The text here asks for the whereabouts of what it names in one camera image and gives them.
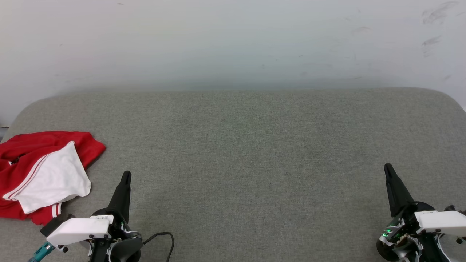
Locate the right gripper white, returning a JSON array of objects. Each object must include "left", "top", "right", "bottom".
[{"left": 377, "top": 163, "right": 466, "bottom": 262}]

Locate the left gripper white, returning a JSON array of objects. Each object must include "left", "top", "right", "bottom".
[{"left": 47, "top": 170, "right": 142, "bottom": 262}]

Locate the red and white shirt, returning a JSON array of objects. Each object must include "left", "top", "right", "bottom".
[{"left": 0, "top": 131, "right": 106, "bottom": 226}]

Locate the left black cable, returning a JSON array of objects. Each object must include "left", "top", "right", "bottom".
[{"left": 141, "top": 232, "right": 175, "bottom": 262}]

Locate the left teal cable connector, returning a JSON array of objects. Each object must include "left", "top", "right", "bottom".
[{"left": 28, "top": 242, "right": 56, "bottom": 262}]

